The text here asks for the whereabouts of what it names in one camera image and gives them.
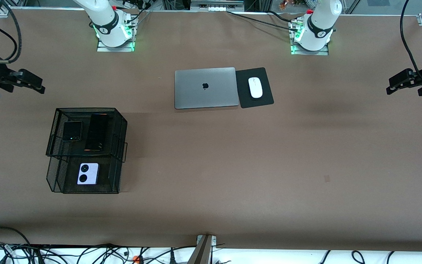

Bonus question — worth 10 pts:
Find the small black flip phone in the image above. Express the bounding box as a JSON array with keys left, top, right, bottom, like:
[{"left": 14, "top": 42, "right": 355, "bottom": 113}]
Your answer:
[{"left": 62, "top": 121, "right": 84, "bottom": 142}]

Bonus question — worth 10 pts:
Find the long black smartphone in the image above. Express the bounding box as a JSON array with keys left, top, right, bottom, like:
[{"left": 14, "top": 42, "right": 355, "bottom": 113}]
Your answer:
[{"left": 85, "top": 114, "right": 109, "bottom": 152}]

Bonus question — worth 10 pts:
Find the lilac flip phone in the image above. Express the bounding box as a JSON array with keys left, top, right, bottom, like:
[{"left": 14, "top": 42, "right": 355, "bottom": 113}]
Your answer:
[{"left": 77, "top": 163, "right": 99, "bottom": 185}]

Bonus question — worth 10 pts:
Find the black mesh two-tier tray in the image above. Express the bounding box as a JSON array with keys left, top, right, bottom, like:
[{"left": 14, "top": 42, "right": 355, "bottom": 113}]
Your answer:
[{"left": 46, "top": 107, "right": 128, "bottom": 194}]

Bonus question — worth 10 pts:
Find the white computer mouse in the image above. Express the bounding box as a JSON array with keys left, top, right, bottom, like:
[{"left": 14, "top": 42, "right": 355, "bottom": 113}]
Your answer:
[{"left": 248, "top": 77, "right": 263, "bottom": 99}]

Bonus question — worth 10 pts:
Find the black mouse pad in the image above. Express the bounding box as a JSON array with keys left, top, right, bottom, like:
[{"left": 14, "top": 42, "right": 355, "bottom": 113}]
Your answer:
[{"left": 235, "top": 67, "right": 274, "bottom": 109}]

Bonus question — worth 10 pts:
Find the silver laptop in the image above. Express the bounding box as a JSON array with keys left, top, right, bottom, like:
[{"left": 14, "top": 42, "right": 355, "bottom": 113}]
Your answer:
[{"left": 174, "top": 67, "right": 240, "bottom": 110}]

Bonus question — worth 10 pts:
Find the white power strip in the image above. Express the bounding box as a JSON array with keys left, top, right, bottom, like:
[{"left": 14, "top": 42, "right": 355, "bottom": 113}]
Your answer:
[{"left": 191, "top": 0, "right": 244, "bottom": 11}]

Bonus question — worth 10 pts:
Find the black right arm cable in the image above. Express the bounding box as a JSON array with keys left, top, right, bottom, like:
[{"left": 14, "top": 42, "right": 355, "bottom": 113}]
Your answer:
[{"left": 0, "top": 0, "right": 22, "bottom": 63}]

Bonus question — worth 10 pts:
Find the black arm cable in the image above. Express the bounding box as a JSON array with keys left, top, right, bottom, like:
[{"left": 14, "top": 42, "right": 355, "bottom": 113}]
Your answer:
[
  {"left": 400, "top": 0, "right": 422, "bottom": 79},
  {"left": 0, "top": 0, "right": 22, "bottom": 63}
]

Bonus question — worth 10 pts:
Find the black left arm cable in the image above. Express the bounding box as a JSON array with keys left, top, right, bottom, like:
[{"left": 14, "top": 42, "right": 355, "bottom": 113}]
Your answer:
[{"left": 400, "top": 0, "right": 422, "bottom": 79}]

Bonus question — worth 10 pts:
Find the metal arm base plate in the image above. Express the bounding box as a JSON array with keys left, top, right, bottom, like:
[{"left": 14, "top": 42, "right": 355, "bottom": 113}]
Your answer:
[
  {"left": 290, "top": 40, "right": 329, "bottom": 56},
  {"left": 97, "top": 37, "right": 135, "bottom": 52}
]

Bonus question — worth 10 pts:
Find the black base cable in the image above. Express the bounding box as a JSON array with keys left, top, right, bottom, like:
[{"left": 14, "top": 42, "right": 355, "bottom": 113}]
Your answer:
[{"left": 123, "top": 0, "right": 151, "bottom": 24}]

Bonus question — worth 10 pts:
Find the black table power cable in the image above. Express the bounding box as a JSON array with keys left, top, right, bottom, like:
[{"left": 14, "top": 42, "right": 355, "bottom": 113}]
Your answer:
[{"left": 227, "top": 11, "right": 299, "bottom": 32}]

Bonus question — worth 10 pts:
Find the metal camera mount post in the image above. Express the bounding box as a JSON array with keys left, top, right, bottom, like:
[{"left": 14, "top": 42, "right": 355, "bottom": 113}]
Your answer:
[{"left": 187, "top": 235, "right": 217, "bottom": 264}]

